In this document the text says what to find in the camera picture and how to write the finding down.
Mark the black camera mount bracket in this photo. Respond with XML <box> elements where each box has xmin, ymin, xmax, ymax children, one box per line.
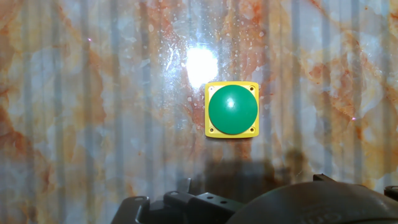
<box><xmin>111</xmin><ymin>177</ymin><xmax>246</xmax><ymax>224</ymax></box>

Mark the yellow block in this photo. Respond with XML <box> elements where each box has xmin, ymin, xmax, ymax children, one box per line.
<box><xmin>204</xmin><ymin>81</ymin><xmax>260</xmax><ymax>139</ymax></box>

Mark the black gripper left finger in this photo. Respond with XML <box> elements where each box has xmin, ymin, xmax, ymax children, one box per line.
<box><xmin>312</xmin><ymin>173</ymin><xmax>338</xmax><ymax>184</ymax></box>

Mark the marble pattern mat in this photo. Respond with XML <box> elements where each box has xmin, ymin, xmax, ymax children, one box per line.
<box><xmin>0</xmin><ymin>0</ymin><xmax>398</xmax><ymax>224</ymax></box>

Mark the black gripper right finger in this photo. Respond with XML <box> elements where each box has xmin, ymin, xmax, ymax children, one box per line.
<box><xmin>383</xmin><ymin>185</ymin><xmax>398</xmax><ymax>202</ymax></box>

